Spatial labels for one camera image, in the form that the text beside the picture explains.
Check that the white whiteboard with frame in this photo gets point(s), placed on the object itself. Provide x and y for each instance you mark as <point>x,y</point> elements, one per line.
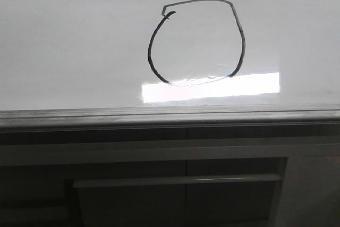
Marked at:
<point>97,64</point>

